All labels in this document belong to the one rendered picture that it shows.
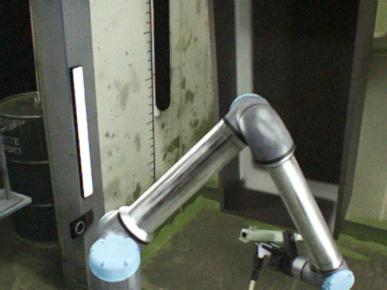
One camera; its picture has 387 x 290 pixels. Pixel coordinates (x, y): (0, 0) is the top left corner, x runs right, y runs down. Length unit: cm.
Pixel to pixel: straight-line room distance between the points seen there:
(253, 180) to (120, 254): 146
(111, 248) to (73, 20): 106
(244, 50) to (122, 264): 137
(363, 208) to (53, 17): 216
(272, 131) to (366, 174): 195
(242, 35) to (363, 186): 136
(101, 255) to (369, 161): 220
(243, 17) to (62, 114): 96
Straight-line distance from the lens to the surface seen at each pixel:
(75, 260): 253
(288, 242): 190
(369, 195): 320
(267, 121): 132
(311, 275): 180
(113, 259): 139
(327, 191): 267
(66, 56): 207
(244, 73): 244
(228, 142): 142
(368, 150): 325
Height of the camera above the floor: 170
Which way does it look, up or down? 23 degrees down
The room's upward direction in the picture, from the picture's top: 1 degrees counter-clockwise
